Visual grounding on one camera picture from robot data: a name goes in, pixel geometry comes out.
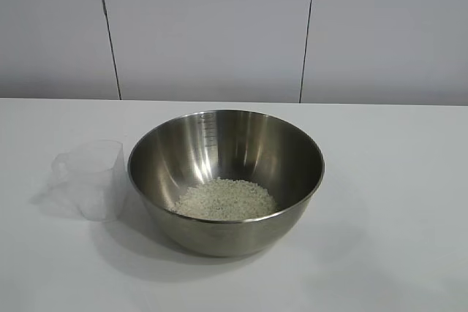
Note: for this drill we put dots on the stainless steel mixing bowl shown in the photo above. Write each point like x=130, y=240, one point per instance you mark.
x=219, y=144

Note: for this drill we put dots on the white uncooked rice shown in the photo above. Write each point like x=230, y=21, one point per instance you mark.
x=226, y=200

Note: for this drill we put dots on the clear plastic measuring cup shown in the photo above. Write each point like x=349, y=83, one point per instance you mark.
x=98, y=180

